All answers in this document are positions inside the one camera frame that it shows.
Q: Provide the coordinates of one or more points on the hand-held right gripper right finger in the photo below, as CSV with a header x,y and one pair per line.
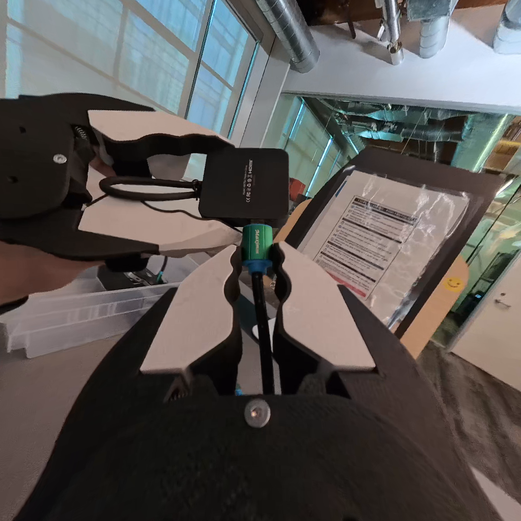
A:
x,y
325,325

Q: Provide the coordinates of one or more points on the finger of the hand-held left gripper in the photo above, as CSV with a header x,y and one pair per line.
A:
x,y
142,228
134,122

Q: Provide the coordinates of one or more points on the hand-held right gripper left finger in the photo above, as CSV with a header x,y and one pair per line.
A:
x,y
191,325

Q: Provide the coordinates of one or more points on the clear plastic box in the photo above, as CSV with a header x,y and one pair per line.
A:
x,y
81,317

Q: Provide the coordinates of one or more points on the black HDMI hub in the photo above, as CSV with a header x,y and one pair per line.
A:
x,y
244,183

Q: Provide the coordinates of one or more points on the person's left hand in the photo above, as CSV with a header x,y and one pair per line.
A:
x,y
32,272

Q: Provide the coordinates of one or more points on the white door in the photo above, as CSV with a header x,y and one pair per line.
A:
x,y
496,338

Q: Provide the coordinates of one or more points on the glass window wall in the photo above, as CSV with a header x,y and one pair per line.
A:
x,y
163,40

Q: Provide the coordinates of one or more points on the silver ventilation duct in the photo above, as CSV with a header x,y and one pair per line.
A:
x,y
431,32
289,32

